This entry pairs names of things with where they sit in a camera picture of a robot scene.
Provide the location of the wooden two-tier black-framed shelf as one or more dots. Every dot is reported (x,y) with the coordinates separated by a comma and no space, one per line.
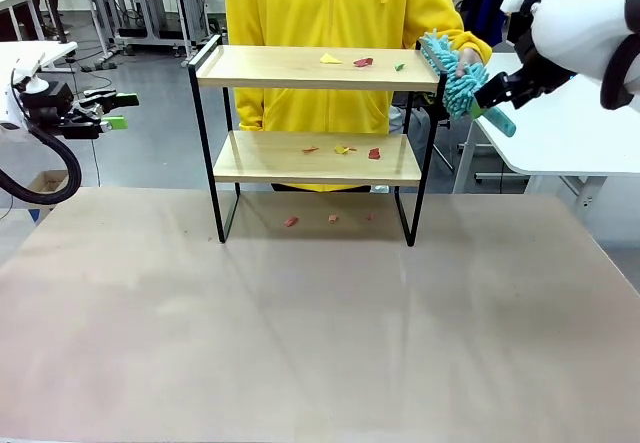
(300,65)

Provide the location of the person's left hand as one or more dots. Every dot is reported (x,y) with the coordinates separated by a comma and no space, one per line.
(469,57)

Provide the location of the long orange paper scrap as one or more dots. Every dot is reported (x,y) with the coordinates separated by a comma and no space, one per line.
(310,150)

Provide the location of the small yellow paper scrap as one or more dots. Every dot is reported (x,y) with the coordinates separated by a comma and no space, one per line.
(341,150)

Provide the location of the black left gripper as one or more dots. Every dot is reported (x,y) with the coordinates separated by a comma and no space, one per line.
(55,108)

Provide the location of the person's left forearm yellow sleeve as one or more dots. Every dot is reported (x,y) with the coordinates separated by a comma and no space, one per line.
(475,40)

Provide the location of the teal microfibre duster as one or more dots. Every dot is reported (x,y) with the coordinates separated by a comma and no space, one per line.
(460,88)

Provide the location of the dark blue jacket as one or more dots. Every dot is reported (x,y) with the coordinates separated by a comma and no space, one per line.
(482,3)

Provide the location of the black pole stand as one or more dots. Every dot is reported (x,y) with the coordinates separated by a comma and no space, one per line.
(55,8)

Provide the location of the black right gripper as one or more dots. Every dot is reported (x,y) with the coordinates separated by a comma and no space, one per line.
(542,75)

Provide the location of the person in yellow hoodie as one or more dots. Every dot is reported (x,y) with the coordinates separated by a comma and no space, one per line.
(325,8)

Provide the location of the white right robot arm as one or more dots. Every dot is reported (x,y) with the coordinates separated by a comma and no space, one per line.
(580,13)

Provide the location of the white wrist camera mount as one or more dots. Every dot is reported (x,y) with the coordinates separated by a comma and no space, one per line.
(31,80)
(520,2)

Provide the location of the yellow triangular paper scrap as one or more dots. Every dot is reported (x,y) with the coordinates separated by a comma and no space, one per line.
(329,58)

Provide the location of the cardboard box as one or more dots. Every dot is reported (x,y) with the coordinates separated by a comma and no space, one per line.
(47,183)

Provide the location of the white table with white legs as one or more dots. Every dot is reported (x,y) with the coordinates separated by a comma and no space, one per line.
(560,138)

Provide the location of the power strip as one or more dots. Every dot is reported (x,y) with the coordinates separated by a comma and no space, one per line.
(100,65)

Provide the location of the red paper scrap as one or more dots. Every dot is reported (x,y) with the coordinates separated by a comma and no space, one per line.
(374,153)
(363,62)
(291,221)

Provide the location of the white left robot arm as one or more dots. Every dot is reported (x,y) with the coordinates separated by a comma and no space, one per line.
(9,113)

